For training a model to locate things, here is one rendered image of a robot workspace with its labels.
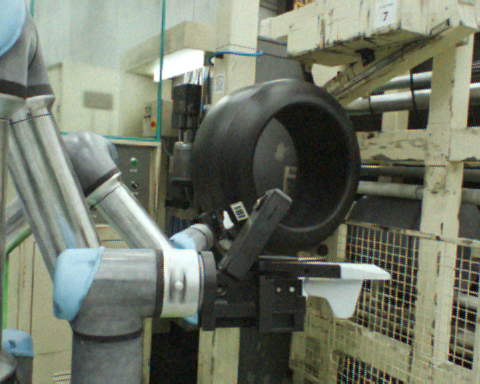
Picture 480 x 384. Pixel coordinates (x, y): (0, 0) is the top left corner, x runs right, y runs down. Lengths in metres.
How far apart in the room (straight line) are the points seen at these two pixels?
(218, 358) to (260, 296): 1.61
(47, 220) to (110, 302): 0.16
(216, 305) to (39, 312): 1.69
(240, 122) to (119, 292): 1.14
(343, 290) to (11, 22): 0.42
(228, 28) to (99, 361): 1.70
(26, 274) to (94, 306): 1.64
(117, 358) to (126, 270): 0.09
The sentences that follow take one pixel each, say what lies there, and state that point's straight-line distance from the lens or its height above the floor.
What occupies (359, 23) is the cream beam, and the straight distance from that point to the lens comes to 1.90.
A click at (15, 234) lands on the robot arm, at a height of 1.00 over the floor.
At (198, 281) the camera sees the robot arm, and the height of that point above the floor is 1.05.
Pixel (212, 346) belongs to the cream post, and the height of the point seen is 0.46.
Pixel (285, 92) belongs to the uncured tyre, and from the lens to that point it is 1.70.
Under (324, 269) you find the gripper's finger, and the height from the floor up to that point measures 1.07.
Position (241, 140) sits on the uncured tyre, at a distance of 1.60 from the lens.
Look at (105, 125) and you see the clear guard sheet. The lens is 2.24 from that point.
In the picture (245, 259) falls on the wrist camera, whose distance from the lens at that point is 0.57.
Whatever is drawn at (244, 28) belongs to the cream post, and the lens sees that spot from 2.13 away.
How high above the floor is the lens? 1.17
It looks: 3 degrees down
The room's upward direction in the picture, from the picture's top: 3 degrees clockwise
